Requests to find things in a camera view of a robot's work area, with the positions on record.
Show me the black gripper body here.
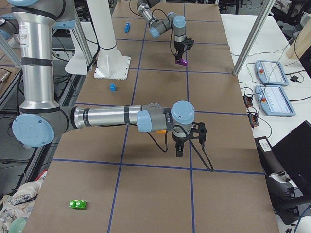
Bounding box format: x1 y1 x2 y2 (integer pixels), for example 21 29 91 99
172 133 188 146
174 41 185 55

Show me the purple trapezoid block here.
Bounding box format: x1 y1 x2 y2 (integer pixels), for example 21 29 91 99
175 58 188 66

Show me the orange trapezoid block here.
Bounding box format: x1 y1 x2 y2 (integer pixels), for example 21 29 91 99
156 130 167 134

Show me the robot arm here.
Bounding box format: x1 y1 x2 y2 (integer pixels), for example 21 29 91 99
7 0 197 157
137 0 193 66

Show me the long blue studded block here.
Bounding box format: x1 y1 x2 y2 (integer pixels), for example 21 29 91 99
124 22 131 33

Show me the small blue block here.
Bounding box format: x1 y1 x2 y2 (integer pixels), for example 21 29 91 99
109 83 117 92

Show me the small black relay board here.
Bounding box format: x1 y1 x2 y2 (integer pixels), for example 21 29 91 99
243 95 259 128

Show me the upper teach pendant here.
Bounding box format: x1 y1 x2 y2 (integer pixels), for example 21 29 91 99
255 60 289 86

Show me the teach pendant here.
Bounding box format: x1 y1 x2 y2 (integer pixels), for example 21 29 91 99
255 85 295 117
255 60 289 86

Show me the lower teach pendant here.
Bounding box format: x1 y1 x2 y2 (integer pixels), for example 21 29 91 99
255 85 295 117

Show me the white table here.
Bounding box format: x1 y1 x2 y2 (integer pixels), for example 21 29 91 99
221 14 311 145

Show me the black laptop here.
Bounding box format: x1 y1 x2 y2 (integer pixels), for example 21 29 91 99
272 120 311 194

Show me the green studded block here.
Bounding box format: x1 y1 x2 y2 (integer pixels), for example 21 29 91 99
69 200 86 210

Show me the patterned cloth bundle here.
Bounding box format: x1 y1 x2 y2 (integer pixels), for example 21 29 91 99
0 180 43 233

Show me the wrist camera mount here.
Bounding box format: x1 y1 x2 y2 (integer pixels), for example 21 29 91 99
184 36 194 51
190 122 207 144

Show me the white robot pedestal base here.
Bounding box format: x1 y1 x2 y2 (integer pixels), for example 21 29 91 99
87 0 131 80

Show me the aluminium frame post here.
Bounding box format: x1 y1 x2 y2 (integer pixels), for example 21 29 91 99
232 0 275 76

